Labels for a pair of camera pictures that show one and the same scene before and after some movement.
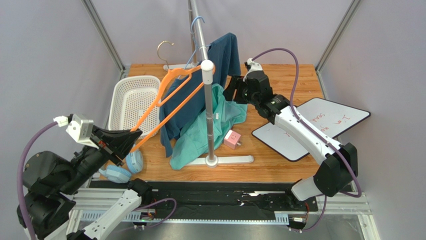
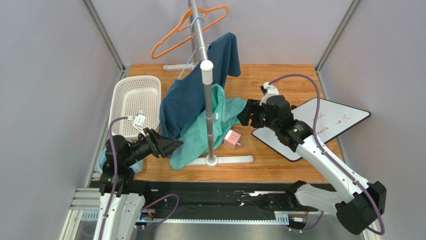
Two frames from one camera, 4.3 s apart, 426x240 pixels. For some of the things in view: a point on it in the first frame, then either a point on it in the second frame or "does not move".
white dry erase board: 328,117 does not move
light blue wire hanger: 196,40 does not move
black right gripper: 241,89 to 254,113
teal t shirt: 189,143 does not move
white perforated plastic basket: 131,98 does not move
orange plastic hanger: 159,102 to 177,29
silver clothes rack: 199,60 does not move
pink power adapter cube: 232,139 does not move
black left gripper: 121,142 to 159,145
